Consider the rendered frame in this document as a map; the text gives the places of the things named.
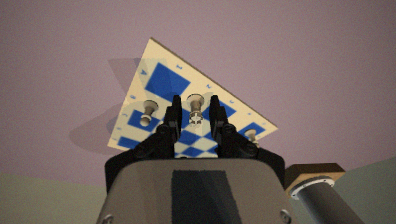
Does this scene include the white pawn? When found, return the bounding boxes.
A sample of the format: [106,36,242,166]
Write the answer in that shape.
[244,129,259,147]
[140,100,159,126]

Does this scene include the white rook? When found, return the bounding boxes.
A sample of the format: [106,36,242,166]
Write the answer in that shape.
[187,94,204,125]

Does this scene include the blue and cream chessboard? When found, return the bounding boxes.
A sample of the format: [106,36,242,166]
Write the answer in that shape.
[107,37,278,158]

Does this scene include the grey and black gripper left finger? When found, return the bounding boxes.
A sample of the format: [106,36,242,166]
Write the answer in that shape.
[105,95,182,194]

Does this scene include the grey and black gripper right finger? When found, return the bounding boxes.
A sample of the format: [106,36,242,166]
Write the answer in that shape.
[209,95,285,188]

